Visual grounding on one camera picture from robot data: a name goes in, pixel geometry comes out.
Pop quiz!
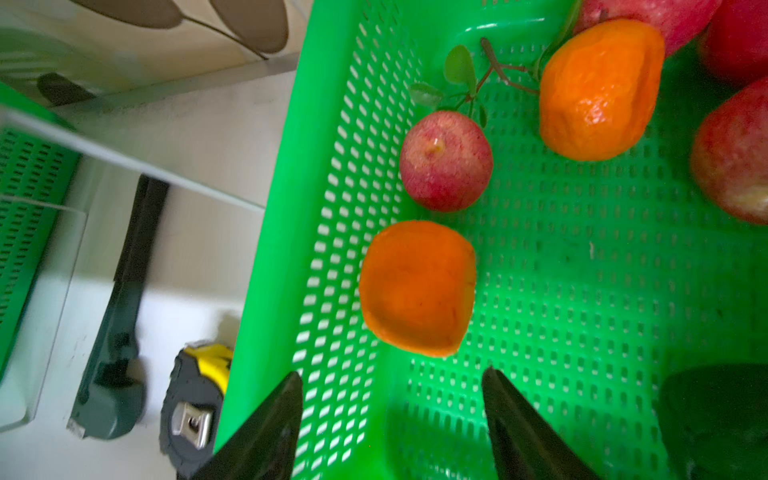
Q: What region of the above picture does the white wooden two-tier shelf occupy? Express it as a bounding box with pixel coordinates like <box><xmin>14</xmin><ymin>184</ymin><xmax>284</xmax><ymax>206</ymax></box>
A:
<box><xmin>1</xmin><ymin>107</ymin><xmax>265</xmax><ymax>214</ymax></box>

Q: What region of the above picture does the black tape measure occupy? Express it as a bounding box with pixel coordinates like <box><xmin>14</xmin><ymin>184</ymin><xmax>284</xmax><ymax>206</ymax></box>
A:
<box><xmin>159</xmin><ymin>341</ymin><xmax>233</xmax><ymax>479</ymax></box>

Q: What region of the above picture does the small orange tangerine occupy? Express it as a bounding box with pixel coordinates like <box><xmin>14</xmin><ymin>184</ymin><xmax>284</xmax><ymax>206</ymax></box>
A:
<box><xmin>539</xmin><ymin>19</ymin><xmax>665</xmax><ymax>161</ymax></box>

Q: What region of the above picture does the left green vegetable basket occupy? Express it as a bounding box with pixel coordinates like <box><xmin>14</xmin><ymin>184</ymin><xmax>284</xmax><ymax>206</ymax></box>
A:
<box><xmin>1</xmin><ymin>116</ymin><xmax>81</xmax><ymax>374</ymax></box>

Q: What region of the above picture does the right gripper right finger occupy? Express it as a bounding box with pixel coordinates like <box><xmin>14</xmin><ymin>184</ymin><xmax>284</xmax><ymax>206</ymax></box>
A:
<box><xmin>481</xmin><ymin>367</ymin><xmax>598</xmax><ymax>480</ymax></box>

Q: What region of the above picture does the dark green pipe wrench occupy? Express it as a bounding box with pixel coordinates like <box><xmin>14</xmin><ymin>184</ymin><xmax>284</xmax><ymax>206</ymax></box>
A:
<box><xmin>67</xmin><ymin>175</ymin><xmax>169</xmax><ymax>440</ymax></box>

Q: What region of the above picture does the green fruit basket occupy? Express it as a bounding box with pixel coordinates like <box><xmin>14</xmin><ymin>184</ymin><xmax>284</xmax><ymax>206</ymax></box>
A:
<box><xmin>217</xmin><ymin>1</ymin><xmax>767</xmax><ymax>479</ymax></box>

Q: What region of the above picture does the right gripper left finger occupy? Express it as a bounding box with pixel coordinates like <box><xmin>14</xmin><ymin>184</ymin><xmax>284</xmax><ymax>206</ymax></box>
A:
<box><xmin>193</xmin><ymin>372</ymin><xmax>303</xmax><ymax>480</ymax></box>

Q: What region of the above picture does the red apple left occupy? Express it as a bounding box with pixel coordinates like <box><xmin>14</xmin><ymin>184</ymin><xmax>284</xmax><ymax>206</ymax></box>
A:
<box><xmin>400</xmin><ymin>111</ymin><xmax>494</xmax><ymax>212</ymax></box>

